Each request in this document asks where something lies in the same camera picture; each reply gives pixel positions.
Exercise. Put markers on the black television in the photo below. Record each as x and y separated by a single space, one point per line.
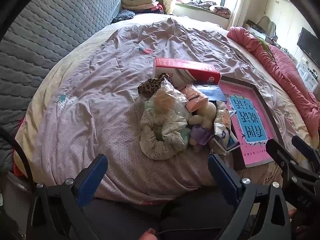
308 45

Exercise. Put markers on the pink floral duvet cover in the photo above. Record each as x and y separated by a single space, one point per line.
100 80

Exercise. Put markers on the folded beige blankets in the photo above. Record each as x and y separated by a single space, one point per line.
137 5

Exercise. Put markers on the dark floral pillow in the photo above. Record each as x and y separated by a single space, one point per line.
123 16

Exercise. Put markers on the purple cloth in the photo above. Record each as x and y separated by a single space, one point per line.
200 135

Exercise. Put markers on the person's left hand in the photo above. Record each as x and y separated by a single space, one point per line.
148 234

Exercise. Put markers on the pink and blue book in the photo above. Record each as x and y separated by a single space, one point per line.
250 130

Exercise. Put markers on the red folded clothes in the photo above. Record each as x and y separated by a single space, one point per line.
157 8

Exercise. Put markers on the green towel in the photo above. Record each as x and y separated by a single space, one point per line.
150 103

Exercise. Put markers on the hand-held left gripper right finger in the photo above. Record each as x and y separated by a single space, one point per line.
225 177

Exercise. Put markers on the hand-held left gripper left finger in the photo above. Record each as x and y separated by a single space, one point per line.
92 180

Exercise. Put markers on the curved white mirror frame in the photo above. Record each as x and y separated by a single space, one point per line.
268 23

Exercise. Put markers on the orange towel with black stripes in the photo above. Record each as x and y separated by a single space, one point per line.
195 97

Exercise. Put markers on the pink quilt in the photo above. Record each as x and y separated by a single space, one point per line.
282 67

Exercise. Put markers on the person's right hand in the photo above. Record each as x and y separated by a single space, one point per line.
292 213

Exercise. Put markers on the white curtain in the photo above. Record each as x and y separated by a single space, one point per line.
240 2

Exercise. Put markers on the grey quilted headboard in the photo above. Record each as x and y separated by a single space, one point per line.
50 30

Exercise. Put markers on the crinkly plastic snack packet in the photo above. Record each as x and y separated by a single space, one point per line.
222 127

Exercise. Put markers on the beige plush toy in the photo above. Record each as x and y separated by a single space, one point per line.
203 116

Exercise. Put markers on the clothes heap on windowsill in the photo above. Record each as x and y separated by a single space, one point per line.
212 7

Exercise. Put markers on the red and white carton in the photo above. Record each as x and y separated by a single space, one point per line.
185 66

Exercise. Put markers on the thin white booklet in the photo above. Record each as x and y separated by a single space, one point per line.
231 145

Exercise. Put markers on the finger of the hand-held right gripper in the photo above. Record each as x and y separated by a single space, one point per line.
307 150
280 155

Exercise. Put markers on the person's dark trousers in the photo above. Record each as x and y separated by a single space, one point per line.
125 217

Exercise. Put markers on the cream bed sheet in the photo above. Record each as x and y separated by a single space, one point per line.
37 97

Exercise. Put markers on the olive green cloth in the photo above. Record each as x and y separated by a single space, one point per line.
262 43

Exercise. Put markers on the dark blue box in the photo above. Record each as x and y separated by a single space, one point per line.
212 92

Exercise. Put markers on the white drawer cabinet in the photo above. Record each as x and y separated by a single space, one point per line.
308 75

